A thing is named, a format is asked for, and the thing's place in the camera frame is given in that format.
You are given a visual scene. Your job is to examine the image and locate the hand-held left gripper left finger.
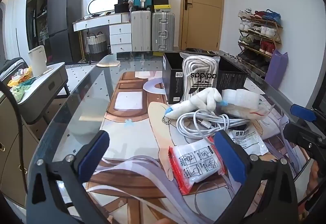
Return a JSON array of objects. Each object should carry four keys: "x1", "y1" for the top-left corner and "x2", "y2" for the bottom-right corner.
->
[{"x1": 25, "y1": 130, "x2": 110, "y2": 224}]

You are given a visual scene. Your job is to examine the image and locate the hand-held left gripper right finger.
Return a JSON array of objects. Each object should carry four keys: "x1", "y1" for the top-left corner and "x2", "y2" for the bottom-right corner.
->
[{"x1": 213, "y1": 130, "x2": 298, "y2": 224}]

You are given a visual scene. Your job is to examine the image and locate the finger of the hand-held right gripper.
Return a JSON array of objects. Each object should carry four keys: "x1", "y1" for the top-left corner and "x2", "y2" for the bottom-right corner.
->
[
  {"x1": 283, "y1": 122, "x2": 326, "y2": 161},
  {"x1": 290, "y1": 103, "x2": 326, "y2": 125}
]

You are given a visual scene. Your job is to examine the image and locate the white medicine packet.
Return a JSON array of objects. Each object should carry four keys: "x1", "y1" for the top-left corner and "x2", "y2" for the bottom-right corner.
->
[{"x1": 224, "y1": 126, "x2": 268, "y2": 157}]

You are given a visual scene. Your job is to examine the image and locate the red-edged clear packet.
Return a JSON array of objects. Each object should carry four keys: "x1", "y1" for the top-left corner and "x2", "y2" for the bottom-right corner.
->
[{"x1": 168, "y1": 137, "x2": 225, "y2": 195}]

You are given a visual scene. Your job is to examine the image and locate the white cable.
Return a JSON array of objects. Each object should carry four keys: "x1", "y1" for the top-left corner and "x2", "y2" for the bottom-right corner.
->
[{"x1": 176, "y1": 109, "x2": 245, "y2": 143}]

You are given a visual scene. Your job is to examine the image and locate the white foam wrap roll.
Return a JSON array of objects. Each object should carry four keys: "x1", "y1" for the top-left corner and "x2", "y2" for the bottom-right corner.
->
[{"x1": 221, "y1": 89, "x2": 261, "y2": 112}]

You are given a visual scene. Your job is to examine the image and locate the white plush toy blue tips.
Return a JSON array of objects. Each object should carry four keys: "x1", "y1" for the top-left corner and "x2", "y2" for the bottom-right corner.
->
[{"x1": 161, "y1": 87, "x2": 227, "y2": 126}]

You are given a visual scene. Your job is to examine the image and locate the black cardboard box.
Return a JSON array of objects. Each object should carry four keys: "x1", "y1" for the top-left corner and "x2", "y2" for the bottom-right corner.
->
[{"x1": 162, "y1": 52, "x2": 251, "y2": 105}]

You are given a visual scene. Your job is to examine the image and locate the bag of white laces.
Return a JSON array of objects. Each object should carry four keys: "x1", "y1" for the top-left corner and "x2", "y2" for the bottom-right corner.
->
[{"x1": 180, "y1": 52, "x2": 221, "y2": 102}]

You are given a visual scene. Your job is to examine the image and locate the person's right hand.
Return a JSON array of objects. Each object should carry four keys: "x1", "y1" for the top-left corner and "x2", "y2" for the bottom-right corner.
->
[{"x1": 307, "y1": 163, "x2": 326, "y2": 203}]

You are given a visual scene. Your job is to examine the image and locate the printed cartoon desk mat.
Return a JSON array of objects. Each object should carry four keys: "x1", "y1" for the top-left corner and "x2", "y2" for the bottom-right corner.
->
[{"x1": 84, "y1": 71, "x2": 306, "y2": 224}]

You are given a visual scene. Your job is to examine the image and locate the purple bag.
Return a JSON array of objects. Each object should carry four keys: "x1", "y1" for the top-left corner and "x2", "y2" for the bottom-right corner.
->
[{"x1": 265, "y1": 49, "x2": 289, "y2": 82}]

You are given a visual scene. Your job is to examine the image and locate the beige cabinet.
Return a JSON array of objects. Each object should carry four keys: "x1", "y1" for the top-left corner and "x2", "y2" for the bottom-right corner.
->
[{"x1": 0, "y1": 97, "x2": 41, "y2": 206}]

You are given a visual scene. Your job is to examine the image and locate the grey side table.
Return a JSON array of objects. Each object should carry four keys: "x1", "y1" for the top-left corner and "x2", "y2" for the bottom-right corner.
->
[{"x1": 15, "y1": 61, "x2": 69, "y2": 124}]

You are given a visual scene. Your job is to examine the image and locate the metal shoe rack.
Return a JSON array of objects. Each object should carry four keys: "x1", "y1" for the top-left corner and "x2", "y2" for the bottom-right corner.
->
[{"x1": 238, "y1": 9, "x2": 283, "y2": 73}]

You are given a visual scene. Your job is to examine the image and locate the pile of assorted shoes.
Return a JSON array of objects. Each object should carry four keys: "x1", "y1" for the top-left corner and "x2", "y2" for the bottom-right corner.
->
[{"x1": 238, "y1": 8, "x2": 282, "y2": 72}]

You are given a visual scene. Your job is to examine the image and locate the pile of colourful small items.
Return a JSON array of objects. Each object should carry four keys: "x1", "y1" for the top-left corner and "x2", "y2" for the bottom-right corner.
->
[{"x1": 0, "y1": 67, "x2": 33, "y2": 102}]

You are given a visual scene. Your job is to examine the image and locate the woven laundry basket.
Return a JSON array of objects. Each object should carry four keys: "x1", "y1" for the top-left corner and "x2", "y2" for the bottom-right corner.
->
[{"x1": 86, "y1": 32, "x2": 107, "y2": 61}]

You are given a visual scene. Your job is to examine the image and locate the white kettle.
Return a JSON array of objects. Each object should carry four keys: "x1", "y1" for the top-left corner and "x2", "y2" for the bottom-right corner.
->
[{"x1": 28, "y1": 45, "x2": 48, "y2": 77}]

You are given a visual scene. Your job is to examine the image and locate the dark quilted cloth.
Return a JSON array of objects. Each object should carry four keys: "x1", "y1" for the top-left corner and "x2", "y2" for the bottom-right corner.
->
[{"x1": 0, "y1": 57, "x2": 28, "y2": 79}]

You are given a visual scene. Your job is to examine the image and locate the white dressing desk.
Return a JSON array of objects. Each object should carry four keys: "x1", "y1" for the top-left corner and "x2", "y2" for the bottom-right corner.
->
[{"x1": 73, "y1": 14, "x2": 132, "y2": 54}]

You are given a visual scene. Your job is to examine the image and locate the white suitcase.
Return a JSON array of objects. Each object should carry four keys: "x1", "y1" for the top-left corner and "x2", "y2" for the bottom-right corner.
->
[{"x1": 131, "y1": 10, "x2": 152, "y2": 52}]

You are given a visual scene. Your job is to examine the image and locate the black fridge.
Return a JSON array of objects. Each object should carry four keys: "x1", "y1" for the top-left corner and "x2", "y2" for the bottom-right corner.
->
[{"x1": 47, "y1": 0, "x2": 82, "y2": 63}]

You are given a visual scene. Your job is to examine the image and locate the wooden door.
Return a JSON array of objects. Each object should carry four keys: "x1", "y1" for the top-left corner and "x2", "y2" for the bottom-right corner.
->
[{"x1": 180, "y1": 0, "x2": 225, "y2": 51}]

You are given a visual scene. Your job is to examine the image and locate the silver suitcase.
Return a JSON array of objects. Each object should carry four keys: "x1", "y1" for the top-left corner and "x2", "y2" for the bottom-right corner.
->
[{"x1": 151, "y1": 12, "x2": 176, "y2": 51}]

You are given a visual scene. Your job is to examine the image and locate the black bag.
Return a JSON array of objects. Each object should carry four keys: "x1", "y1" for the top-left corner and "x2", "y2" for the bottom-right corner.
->
[{"x1": 114, "y1": 0, "x2": 133, "y2": 14}]

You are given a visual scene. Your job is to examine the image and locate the oval mirror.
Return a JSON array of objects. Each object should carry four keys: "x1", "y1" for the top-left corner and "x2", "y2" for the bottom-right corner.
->
[{"x1": 87, "y1": 0, "x2": 119, "y2": 16}]

